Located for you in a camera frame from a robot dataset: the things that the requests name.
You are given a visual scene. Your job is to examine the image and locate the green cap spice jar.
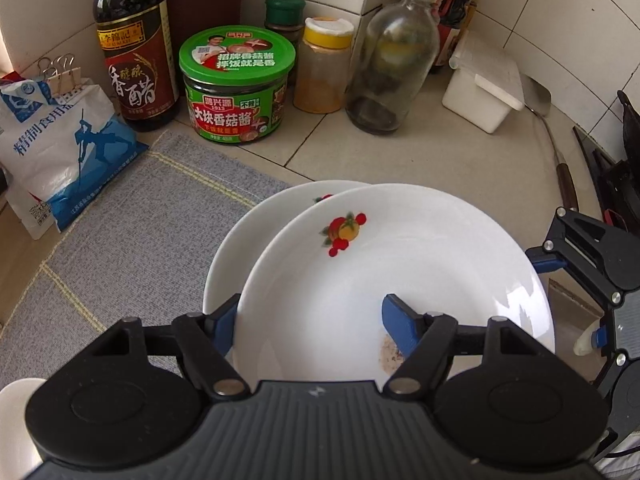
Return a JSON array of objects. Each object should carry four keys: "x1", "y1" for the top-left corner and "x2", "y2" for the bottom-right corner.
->
[{"x1": 263, "y1": 0, "x2": 307, "y2": 47}]

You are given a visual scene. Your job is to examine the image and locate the metal binder clips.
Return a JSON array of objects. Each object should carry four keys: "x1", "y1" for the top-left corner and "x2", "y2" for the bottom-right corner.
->
[{"x1": 37, "y1": 55, "x2": 84, "y2": 97}]

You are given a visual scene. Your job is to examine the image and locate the white plastic box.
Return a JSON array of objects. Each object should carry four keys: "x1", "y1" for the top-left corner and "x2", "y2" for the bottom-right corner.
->
[{"x1": 442, "y1": 35, "x2": 526, "y2": 134}]

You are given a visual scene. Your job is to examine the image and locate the dark vinegar bottle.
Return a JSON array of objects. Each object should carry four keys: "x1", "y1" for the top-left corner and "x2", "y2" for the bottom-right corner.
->
[{"x1": 94, "y1": 0, "x2": 177, "y2": 134}]

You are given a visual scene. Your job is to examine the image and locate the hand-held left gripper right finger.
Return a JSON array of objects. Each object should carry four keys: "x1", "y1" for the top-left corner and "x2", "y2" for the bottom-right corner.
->
[{"x1": 381, "y1": 294, "x2": 549, "y2": 397}]

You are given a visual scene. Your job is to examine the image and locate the blue white salt bag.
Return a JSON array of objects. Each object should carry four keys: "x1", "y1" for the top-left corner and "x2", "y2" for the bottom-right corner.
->
[{"x1": 0, "y1": 77, "x2": 150, "y2": 241}]

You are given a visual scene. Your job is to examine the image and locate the white packet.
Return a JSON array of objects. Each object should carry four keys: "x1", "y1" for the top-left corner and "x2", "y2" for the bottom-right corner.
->
[{"x1": 19, "y1": 189, "x2": 57, "y2": 241}]

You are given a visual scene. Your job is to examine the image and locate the green lid sauce jar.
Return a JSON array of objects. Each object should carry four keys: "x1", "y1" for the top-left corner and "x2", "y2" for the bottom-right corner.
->
[{"x1": 178, "y1": 25, "x2": 299, "y2": 145}]

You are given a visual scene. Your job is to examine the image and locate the grey checked cloth mat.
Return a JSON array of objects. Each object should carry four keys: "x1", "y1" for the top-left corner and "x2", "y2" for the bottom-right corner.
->
[{"x1": 0, "y1": 130, "x2": 297, "y2": 343}]

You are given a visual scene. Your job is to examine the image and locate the dark bottle red cap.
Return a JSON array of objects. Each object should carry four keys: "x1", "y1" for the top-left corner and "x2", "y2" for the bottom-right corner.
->
[{"x1": 429, "y1": 0, "x2": 482, "y2": 74}]

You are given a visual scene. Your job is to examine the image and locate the yellow cap spice jar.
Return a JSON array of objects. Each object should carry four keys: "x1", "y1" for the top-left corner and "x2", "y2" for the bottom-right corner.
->
[{"x1": 293, "y1": 16, "x2": 354, "y2": 114}]

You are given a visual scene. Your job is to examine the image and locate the plain white bowl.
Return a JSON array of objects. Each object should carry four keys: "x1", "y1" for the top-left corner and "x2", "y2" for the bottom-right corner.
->
[{"x1": 0, "y1": 377, "x2": 47, "y2": 480}]

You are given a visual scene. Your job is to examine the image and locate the clear glass bottle red cap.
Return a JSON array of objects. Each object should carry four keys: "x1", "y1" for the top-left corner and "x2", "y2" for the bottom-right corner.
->
[{"x1": 344, "y1": 0, "x2": 441, "y2": 136}]

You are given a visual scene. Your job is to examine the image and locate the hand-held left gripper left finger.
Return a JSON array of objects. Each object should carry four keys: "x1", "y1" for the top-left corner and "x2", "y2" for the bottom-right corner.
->
[{"x1": 85, "y1": 294, "x2": 251, "y2": 398}]

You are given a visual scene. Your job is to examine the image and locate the metal spatula wooden handle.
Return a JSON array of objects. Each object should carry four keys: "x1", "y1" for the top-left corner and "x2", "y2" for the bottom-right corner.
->
[{"x1": 520, "y1": 74, "x2": 581, "y2": 212}]

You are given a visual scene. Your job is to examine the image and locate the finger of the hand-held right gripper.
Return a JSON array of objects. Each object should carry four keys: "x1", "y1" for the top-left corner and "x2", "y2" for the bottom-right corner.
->
[
  {"x1": 525, "y1": 207, "x2": 640, "y2": 309},
  {"x1": 595, "y1": 350, "x2": 632, "y2": 402}
]

